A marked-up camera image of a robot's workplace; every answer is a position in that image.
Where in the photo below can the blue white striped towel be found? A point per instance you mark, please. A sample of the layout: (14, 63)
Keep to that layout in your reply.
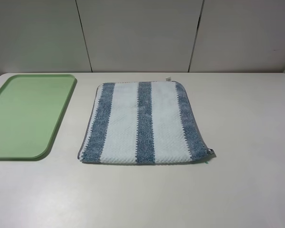
(144, 123)

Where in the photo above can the green plastic tray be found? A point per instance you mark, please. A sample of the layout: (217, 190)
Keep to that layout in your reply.
(31, 110)

